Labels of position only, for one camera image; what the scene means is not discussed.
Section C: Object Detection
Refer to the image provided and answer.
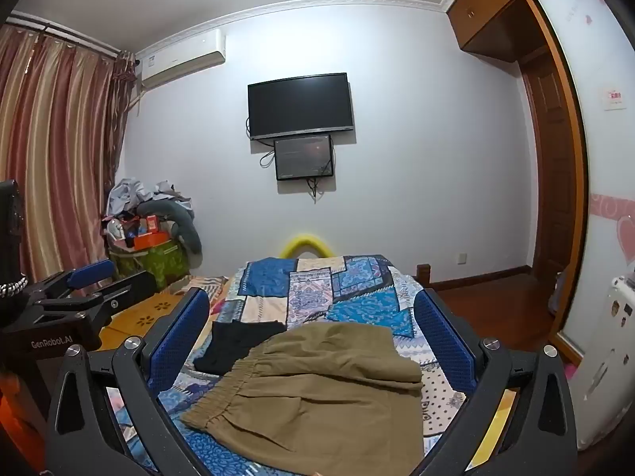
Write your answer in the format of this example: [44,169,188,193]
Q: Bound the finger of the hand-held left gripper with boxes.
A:
[74,270,160,319]
[29,259,119,308]

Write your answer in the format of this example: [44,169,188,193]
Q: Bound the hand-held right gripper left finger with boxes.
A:
[44,288,212,476]

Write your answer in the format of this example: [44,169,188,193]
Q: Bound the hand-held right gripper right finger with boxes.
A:
[414,288,579,476]

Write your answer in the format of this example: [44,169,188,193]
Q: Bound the khaki pants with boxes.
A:
[179,323,424,473]

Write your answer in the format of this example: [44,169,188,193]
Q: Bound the green patterned bag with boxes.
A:
[109,240,188,292]

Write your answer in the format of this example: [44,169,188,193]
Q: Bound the bamboo lap table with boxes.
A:
[99,290,188,344]

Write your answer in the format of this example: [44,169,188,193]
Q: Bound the orange box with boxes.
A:
[130,215,172,251]

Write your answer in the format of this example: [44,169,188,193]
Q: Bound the black folded garment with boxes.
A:
[193,320,287,375]

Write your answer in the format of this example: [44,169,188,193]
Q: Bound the pile of grey clothes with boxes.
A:
[106,177,193,219]

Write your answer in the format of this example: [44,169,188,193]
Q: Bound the striped pink curtain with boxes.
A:
[0,24,136,286]

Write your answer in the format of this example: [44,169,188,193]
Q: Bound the blue patchwork blanket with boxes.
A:
[106,255,519,476]

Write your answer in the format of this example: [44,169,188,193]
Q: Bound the yellow foam cushion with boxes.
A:
[281,232,334,259]

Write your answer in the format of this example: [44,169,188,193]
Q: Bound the white plastic appliance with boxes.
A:
[566,272,635,453]

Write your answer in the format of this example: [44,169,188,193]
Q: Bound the brown wooden door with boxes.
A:
[520,44,572,281]

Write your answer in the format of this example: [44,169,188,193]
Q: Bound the white air conditioner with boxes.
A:
[135,29,227,91]

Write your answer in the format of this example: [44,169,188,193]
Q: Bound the wooden overhead cabinet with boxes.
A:
[445,0,567,63]

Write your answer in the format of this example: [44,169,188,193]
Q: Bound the black chain bag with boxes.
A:
[0,180,29,299]

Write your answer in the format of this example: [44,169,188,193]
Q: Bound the small black wall monitor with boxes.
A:
[274,134,334,180]

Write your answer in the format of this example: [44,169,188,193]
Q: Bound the white curtain rail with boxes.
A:
[4,10,126,56]

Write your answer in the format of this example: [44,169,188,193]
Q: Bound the black wall television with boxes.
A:
[247,73,355,140]

